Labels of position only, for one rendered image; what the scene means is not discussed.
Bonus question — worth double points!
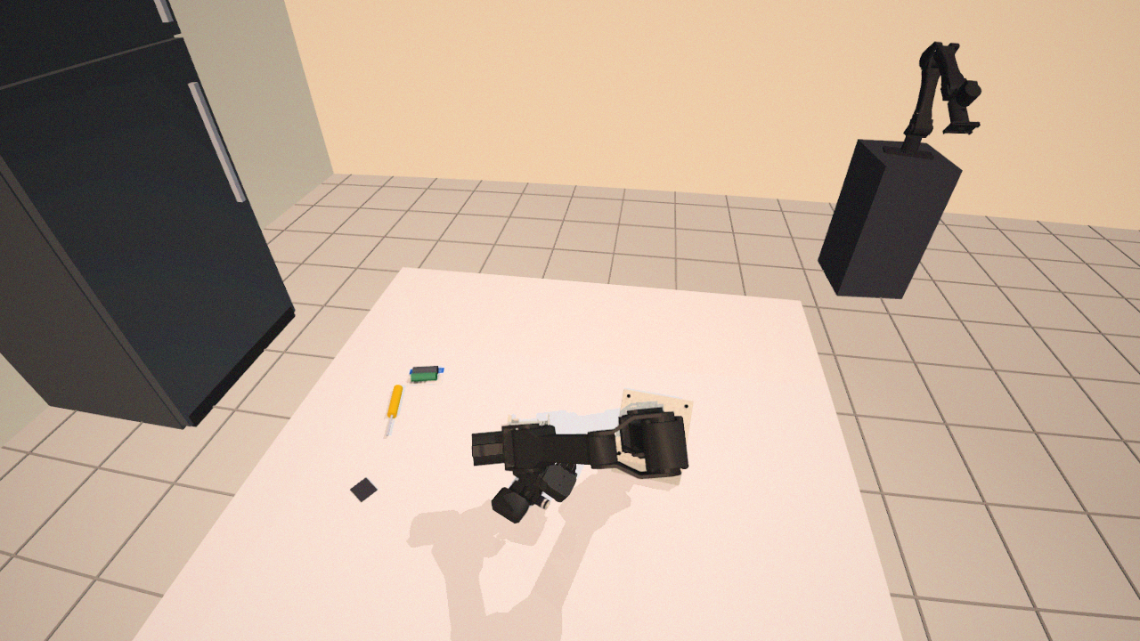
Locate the yellow-handled screwdriver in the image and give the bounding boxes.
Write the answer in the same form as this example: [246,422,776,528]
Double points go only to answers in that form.
[386,386,404,436]

